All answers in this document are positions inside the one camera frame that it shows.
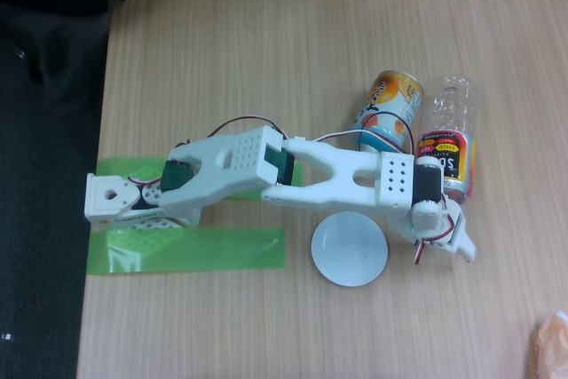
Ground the clear plastic bottle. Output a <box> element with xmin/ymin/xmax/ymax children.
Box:
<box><xmin>419</xmin><ymin>75</ymin><xmax>478</xmax><ymax>210</ymax></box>

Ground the blue orange aluminium bottle can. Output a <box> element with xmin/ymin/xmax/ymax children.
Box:
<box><xmin>352</xmin><ymin>69</ymin><xmax>425</xmax><ymax>152</ymax></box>

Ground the small white round plate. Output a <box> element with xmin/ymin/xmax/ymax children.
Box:
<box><xmin>310</xmin><ymin>212</ymin><xmax>390</xmax><ymax>288</ymax></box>

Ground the long green tape strip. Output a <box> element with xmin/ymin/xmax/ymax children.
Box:
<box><xmin>87</xmin><ymin>226</ymin><xmax>286</xmax><ymax>276</ymax></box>

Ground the short green tape strip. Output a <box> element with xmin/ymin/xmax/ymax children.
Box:
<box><xmin>95</xmin><ymin>154</ymin><xmax>304</xmax><ymax>201</ymax></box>

